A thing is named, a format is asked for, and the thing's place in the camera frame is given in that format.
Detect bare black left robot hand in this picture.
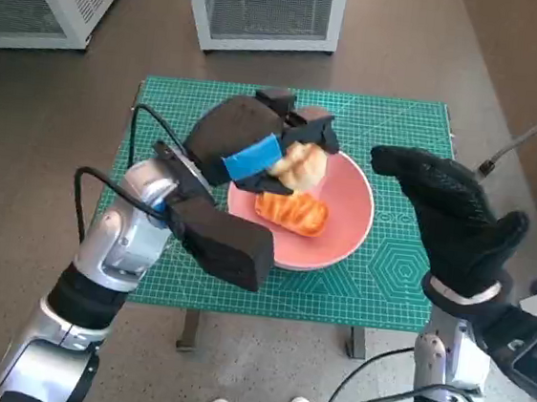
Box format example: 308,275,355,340
176,76,348,204

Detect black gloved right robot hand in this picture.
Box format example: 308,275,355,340
355,142,537,306

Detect round toy bread bun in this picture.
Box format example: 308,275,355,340
267,138,332,197

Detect long toy bread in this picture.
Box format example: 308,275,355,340
251,185,332,241

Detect pink bowl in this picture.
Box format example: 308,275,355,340
220,138,381,279

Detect green cutting mat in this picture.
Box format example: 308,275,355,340
87,68,462,336

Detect white mesh cabinet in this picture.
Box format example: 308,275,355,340
174,0,347,66

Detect grey table leg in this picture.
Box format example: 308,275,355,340
174,307,204,354
345,325,371,362

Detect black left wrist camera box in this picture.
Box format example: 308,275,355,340
159,197,281,294

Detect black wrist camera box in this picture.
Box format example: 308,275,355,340
464,302,537,398
159,197,281,294

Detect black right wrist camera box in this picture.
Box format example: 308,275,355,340
464,302,537,398

